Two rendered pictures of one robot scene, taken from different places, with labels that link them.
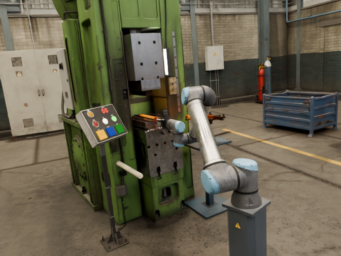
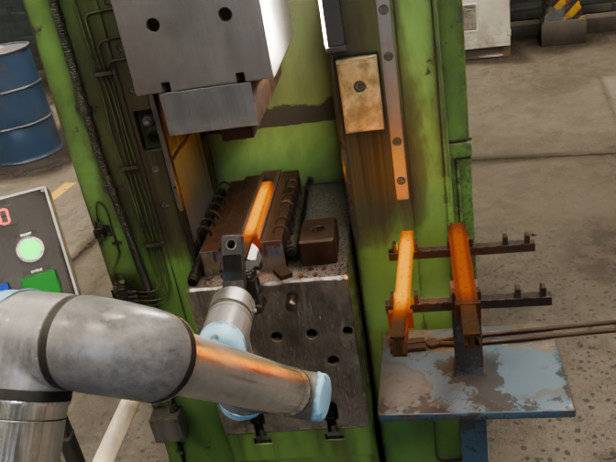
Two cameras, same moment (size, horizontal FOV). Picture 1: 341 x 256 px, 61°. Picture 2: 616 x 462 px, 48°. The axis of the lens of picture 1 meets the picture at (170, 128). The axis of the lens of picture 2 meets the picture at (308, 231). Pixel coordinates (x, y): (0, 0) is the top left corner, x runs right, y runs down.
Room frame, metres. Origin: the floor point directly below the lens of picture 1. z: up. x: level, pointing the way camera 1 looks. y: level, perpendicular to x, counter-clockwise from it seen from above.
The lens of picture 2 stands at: (1.65, -0.94, 1.72)
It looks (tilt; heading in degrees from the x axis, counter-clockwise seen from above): 26 degrees down; 41
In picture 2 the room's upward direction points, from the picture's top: 10 degrees counter-clockwise
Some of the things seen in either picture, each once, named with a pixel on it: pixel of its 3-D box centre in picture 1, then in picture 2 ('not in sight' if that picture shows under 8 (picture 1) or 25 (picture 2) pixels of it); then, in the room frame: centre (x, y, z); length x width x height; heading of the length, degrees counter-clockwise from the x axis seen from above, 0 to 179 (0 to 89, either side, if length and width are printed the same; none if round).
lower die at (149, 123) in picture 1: (144, 120); (255, 216); (2.81, 0.25, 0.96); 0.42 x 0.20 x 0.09; 32
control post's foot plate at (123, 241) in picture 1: (113, 237); not in sight; (2.27, 0.58, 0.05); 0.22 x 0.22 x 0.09; 32
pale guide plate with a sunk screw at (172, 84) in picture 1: (172, 86); (360, 94); (2.91, -0.05, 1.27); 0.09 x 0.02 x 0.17; 122
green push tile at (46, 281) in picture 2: (119, 128); (42, 290); (2.28, 0.41, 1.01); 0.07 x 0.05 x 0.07; 147
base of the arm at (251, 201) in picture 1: (245, 194); not in sight; (1.66, -0.43, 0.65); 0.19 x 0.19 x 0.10
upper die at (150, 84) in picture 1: (140, 84); (226, 82); (2.81, 0.25, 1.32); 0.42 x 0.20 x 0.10; 32
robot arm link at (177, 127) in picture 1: (177, 126); (225, 336); (2.36, -0.06, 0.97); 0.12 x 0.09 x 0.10; 32
